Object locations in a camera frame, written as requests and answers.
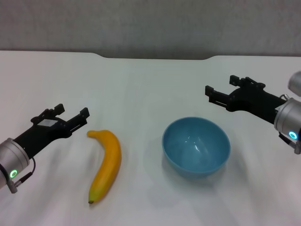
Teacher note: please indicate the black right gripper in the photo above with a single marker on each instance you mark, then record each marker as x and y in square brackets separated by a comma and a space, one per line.
[254, 99]

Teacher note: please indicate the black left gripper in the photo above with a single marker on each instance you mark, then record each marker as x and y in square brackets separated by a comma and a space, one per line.
[44, 131]

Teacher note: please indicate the yellow banana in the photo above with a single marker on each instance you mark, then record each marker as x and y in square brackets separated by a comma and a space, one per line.
[108, 162]

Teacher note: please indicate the blue bowl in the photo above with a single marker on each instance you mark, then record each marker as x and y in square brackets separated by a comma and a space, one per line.
[195, 150]

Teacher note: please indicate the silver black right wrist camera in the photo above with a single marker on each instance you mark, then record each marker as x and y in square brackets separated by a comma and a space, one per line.
[295, 82]

